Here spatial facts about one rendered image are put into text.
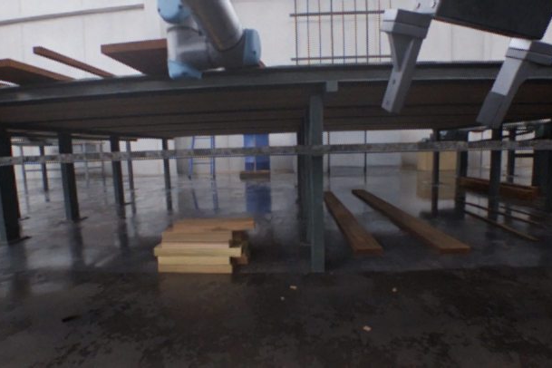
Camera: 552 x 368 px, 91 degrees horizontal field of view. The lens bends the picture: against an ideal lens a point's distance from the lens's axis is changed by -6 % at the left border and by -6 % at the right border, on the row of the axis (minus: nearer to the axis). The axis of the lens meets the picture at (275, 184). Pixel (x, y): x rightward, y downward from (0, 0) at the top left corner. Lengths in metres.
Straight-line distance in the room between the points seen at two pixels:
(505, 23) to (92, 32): 9.15
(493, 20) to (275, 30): 7.44
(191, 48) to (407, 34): 0.49
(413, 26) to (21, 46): 10.42
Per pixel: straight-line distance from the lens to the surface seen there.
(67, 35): 9.71
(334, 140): 6.66
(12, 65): 1.34
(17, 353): 1.12
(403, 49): 0.36
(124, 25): 8.90
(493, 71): 1.34
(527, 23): 0.41
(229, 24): 0.62
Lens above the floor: 0.54
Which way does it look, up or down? 7 degrees down
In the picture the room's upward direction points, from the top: 2 degrees counter-clockwise
